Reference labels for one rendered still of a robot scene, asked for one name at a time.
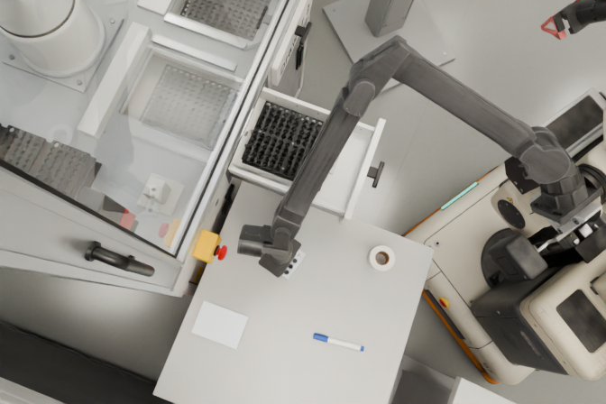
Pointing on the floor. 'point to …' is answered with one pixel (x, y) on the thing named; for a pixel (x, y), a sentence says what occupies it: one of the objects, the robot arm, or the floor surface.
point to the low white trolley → (300, 316)
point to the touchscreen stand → (390, 12)
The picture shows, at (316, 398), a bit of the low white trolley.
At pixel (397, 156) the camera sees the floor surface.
